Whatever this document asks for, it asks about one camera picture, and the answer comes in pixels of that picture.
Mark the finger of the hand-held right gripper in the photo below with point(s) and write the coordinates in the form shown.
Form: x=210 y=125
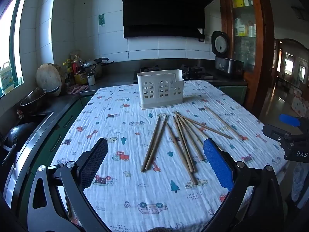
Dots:
x=275 y=132
x=288 y=120

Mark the black wok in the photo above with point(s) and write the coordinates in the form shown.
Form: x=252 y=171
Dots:
x=17 y=135

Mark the black range hood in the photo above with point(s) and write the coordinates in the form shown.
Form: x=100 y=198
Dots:
x=164 y=7

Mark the pink cloth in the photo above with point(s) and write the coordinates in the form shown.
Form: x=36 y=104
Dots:
x=77 y=89

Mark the round wooden cutting board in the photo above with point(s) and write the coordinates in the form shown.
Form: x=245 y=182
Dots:
x=48 y=78

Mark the black gas stove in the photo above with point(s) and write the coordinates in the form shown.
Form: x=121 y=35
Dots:
x=198 y=73

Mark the green bottle yellow cap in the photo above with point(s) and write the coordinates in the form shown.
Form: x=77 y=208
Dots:
x=68 y=66

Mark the printed cartoon blanket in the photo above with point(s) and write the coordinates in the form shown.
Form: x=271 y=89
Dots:
x=120 y=116

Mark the white detergent jug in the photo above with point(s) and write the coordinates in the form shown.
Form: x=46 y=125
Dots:
x=7 y=77

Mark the cartoon cat play fence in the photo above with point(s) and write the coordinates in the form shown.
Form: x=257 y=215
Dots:
x=298 y=101

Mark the steel pressure cooker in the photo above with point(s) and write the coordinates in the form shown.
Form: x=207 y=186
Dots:
x=96 y=66

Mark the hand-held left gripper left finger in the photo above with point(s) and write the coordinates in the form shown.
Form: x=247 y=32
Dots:
x=94 y=164

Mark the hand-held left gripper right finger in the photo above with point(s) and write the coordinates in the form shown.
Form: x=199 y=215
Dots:
x=218 y=164

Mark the pile of wooden chopsticks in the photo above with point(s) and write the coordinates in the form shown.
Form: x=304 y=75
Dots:
x=184 y=145

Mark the green wall sticker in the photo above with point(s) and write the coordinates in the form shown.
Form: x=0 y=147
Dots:
x=101 y=19

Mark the large sauce bottle yellow label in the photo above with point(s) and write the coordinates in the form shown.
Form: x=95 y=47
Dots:
x=79 y=73

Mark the dark rice cooker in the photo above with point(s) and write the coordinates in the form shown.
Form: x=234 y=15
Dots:
x=228 y=66

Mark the window with green frame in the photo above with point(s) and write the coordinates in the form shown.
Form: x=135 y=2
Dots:
x=14 y=41

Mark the small white jar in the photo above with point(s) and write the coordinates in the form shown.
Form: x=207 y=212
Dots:
x=91 y=79

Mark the white utensil holder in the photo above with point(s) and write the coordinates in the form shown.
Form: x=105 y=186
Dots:
x=154 y=101

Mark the wooden glass cabinet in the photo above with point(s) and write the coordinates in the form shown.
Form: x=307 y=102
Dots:
x=259 y=53

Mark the red white small cloth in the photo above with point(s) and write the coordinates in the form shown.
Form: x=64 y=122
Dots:
x=20 y=114

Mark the green base cabinet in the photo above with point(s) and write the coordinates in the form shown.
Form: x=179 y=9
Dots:
x=60 y=130
x=233 y=94

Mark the yellow box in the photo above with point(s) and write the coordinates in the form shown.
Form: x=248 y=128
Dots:
x=237 y=1

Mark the wall socket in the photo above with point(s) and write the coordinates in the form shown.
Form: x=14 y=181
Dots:
x=208 y=39

